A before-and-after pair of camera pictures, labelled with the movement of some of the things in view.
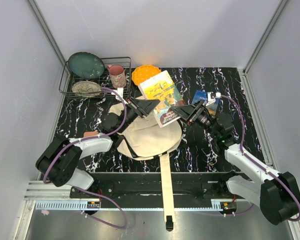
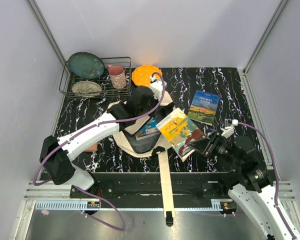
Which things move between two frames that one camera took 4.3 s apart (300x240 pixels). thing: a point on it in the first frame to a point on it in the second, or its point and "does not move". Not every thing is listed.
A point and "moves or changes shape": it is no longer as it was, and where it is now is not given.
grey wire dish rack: x=115 y=80 does not move
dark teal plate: x=86 y=65 does not move
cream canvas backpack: x=143 y=140 moves or changes shape
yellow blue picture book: x=161 y=87 to x=180 y=131
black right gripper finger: x=185 y=111 to x=200 y=145
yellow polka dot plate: x=142 y=73 does not move
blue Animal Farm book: x=212 y=105 does not move
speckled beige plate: x=86 y=89 does not move
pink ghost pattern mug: x=117 y=75 does not move
